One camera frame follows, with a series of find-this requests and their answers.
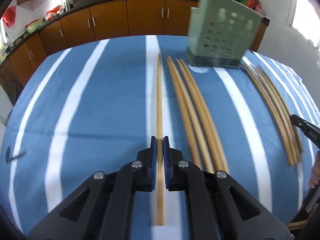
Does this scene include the dark wooden chopstick group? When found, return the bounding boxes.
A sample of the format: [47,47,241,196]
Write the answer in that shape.
[246,63,304,163]

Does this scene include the brown lower kitchen cabinets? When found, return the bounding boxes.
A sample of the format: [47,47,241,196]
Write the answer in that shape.
[0,0,267,86]

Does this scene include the black kitchen countertop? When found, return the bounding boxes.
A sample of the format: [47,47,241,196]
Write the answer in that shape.
[0,0,271,66]

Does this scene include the person's right hand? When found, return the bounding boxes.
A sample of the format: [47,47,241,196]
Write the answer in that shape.
[309,151,320,189]

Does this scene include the blue white striped tablecloth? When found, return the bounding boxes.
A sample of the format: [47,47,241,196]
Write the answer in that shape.
[1,35,317,234]

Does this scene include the green perforated utensil holder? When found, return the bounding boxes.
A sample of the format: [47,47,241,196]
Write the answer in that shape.
[185,0,263,68]

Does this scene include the green basin on counter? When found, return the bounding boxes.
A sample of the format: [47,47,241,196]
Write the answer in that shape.
[25,18,44,35]

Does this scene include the red white bag on counter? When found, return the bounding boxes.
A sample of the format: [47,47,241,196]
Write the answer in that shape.
[45,5,65,21]

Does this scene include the red bag hanging on wall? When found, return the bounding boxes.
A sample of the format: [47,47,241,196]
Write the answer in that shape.
[2,5,16,28]

